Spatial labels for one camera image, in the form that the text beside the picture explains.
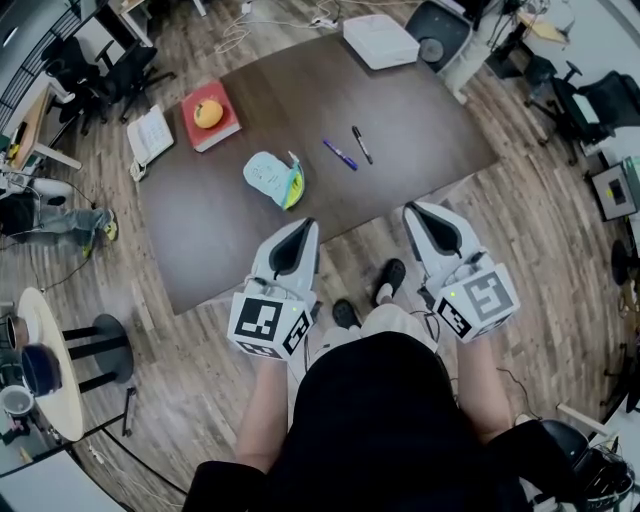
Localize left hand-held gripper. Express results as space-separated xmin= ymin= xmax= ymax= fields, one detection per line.
xmin=227 ymin=217 xmax=322 ymax=361

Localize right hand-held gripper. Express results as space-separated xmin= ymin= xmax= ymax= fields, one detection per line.
xmin=401 ymin=200 xmax=522 ymax=345

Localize light blue pencil pouch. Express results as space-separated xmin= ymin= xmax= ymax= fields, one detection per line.
xmin=242 ymin=150 xmax=307 ymax=212

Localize blue pen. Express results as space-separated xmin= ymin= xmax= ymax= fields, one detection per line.
xmin=321 ymin=138 xmax=360 ymax=172

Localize black pen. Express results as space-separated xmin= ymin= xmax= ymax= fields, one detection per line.
xmin=350 ymin=124 xmax=375 ymax=166

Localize person's right forearm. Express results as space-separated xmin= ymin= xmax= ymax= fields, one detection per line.
xmin=456 ymin=331 xmax=516 ymax=445

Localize person's left forearm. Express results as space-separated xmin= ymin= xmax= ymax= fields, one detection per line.
xmin=234 ymin=355 xmax=297 ymax=474

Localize person's right black shoe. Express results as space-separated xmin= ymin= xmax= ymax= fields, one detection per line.
xmin=371 ymin=257 xmax=408 ymax=307

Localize person's black shoe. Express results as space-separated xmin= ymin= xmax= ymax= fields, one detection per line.
xmin=331 ymin=298 xmax=363 ymax=331
xmin=371 ymin=257 xmax=408 ymax=307

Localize person's left black shoe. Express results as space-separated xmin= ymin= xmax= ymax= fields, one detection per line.
xmin=331 ymin=298 xmax=363 ymax=331

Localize person's white trousers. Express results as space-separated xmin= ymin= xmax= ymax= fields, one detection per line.
xmin=312 ymin=303 xmax=440 ymax=362

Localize red book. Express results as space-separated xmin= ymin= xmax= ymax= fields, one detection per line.
xmin=180 ymin=80 xmax=244 ymax=154

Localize orange fruit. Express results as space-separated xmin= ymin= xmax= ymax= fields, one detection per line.
xmin=193 ymin=98 xmax=225 ymax=130

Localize white desk telephone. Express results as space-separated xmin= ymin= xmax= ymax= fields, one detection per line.
xmin=125 ymin=103 xmax=176 ymax=183

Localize black square box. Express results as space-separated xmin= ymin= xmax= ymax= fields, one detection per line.
xmin=590 ymin=161 xmax=640 ymax=223

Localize black round stand base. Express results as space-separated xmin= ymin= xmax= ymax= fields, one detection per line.
xmin=610 ymin=238 xmax=635 ymax=287

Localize white flat box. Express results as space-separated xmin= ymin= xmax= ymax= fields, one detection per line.
xmin=342 ymin=13 xmax=422 ymax=72

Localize person's black shirt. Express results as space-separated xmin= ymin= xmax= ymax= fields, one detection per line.
xmin=181 ymin=331 xmax=589 ymax=512

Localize black office chair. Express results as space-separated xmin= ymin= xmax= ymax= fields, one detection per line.
xmin=43 ymin=33 xmax=177 ymax=137
xmin=523 ymin=59 xmax=640 ymax=167

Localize round white side table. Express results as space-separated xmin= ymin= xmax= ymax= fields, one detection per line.
xmin=16 ymin=285 xmax=85 ymax=443

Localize dark bowl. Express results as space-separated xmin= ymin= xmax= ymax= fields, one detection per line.
xmin=20 ymin=343 xmax=63 ymax=397

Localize wooden desk with white legs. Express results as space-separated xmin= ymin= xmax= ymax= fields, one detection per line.
xmin=8 ymin=83 xmax=84 ymax=172

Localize metal pot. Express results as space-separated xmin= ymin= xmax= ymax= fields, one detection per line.
xmin=0 ymin=313 xmax=30 ymax=352

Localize white cup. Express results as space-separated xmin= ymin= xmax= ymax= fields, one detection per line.
xmin=0 ymin=383 xmax=36 ymax=417

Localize black chair with cables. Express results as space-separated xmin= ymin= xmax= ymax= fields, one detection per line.
xmin=538 ymin=417 xmax=637 ymax=506

